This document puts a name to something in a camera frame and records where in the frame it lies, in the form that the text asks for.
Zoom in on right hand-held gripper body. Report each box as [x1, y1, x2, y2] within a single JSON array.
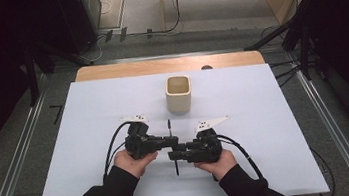
[[181, 114, 237, 167]]

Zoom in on thin black cable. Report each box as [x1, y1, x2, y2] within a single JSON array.
[[308, 143, 339, 196]]

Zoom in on left hand-held gripper cable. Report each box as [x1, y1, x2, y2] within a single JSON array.
[[95, 120, 139, 185]]

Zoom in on white table sheet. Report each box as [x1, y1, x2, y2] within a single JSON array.
[[18, 52, 331, 196]]

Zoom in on cream square cup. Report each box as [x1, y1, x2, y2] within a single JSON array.
[[163, 73, 195, 116]]

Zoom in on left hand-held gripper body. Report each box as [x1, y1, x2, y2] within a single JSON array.
[[118, 112, 160, 163]]

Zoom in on black metal stand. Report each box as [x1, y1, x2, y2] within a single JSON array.
[[239, 10, 316, 89], [20, 34, 99, 109]]

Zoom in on hand-held gripper cable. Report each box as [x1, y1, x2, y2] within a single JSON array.
[[95, 120, 139, 185], [215, 129, 265, 186]]

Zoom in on black pen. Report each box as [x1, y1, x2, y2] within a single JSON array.
[[165, 118, 181, 178]]

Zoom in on wooden table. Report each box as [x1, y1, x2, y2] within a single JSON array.
[[73, 44, 266, 88]]

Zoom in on black cabinet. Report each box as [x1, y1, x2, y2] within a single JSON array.
[[24, 0, 108, 61]]

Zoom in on right hand-held gripper cable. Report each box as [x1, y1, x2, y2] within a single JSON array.
[[215, 129, 265, 186]]

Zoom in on black hex key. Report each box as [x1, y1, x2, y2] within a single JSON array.
[[48, 103, 66, 126]]

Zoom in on white floor cable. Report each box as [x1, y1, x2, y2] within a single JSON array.
[[80, 0, 119, 64]]

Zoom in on black floor cable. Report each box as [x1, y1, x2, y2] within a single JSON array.
[[122, 0, 187, 40]]

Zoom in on person's left hand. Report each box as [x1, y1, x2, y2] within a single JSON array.
[[112, 145, 162, 183]]

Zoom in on person's right hand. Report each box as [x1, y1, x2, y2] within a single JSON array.
[[191, 147, 241, 185]]

